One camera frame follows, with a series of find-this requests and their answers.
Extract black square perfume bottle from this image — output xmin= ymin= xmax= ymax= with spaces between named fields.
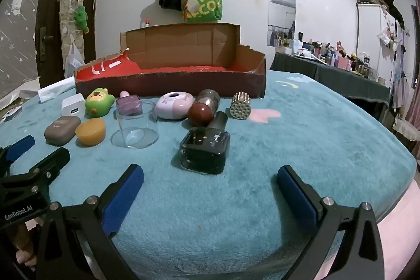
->
xmin=179 ymin=111 xmax=231 ymax=176

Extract pink bed sheet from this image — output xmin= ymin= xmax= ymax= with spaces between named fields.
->
xmin=315 ymin=180 xmax=420 ymax=280

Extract door handle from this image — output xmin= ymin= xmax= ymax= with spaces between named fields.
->
xmin=39 ymin=27 xmax=54 ymax=62

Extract purple perfume bottle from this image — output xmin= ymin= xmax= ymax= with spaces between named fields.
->
xmin=116 ymin=91 xmax=142 ymax=117

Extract dark covered table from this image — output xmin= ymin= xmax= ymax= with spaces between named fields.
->
xmin=269 ymin=52 xmax=391 ymax=103

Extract clear glass cup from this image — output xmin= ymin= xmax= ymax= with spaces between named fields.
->
xmin=111 ymin=99 xmax=160 ymax=149

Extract red cardboard box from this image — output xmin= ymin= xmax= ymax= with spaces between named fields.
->
xmin=74 ymin=22 xmax=266 ymax=99

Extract white plastic bag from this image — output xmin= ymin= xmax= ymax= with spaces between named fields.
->
xmin=64 ymin=43 xmax=85 ymax=79

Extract lilac round device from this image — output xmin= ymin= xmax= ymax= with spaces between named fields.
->
xmin=155 ymin=92 xmax=194 ymax=120

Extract dark bottle with brown ball cap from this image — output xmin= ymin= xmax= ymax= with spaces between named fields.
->
xmin=188 ymin=89 xmax=221 ymax=126

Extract row of cosmetic bottles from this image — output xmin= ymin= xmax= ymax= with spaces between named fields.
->
xmin=276 ymin=32 xmax=378 ymax=80

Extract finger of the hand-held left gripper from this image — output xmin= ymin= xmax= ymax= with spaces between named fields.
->
xmin=0 ymin=135 xmax=36 ymax=169
xmin=20 ymin=147 xmax=71 ymax=190

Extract small white device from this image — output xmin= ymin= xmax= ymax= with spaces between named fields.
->
xmin=0 ymin=105 xmax=23 ymax=123

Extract wall mirror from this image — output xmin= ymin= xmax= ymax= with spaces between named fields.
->
xmin=266 ymin=0 xmax=296 ymax=47

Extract grey-brown earbud case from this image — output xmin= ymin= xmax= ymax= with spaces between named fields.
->
xmin=44 ymin=116 xmax=81 ymax=146

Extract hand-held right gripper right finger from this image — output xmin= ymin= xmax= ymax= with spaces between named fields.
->
xmin=276 ymin=165 xmax=385 ymax=280

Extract silver magnet cylinder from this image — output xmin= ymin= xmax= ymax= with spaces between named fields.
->
xmin=230 ymin=92 xmax=253 ymax=120

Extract dark wooden door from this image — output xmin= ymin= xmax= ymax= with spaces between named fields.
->
xmin=34 ymin=0 xmax=109 ymax=87

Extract green plush toy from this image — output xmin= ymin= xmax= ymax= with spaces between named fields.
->
xmin=74 ymin=5 xmax=90 ymax=34

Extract person's left hand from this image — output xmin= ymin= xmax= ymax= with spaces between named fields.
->
xmin=10 ymin=223 xmax=38 ymax=269

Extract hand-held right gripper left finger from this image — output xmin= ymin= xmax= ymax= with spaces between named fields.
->
xmin=34 ymin=164 xmax=145 ymax=280

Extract orange soap block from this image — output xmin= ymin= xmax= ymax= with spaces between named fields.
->
xmin=75 ymin=118 xmax=106 ymax=146

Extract hanging door organizer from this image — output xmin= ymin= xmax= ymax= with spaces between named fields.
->
xmin=57 ymin=0 xmax=86 ymax=71

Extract white wardrobe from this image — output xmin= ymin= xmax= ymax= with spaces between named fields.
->
xmin=356 ymin=3 xmax=399 ymax=84

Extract white charger plug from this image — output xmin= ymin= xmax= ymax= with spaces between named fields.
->
xmin=61 ymin=95 xmax=86 ymax=118

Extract hanging clothes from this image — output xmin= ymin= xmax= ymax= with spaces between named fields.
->
xmin=390 ymin=0 xmax=420 ymax=143

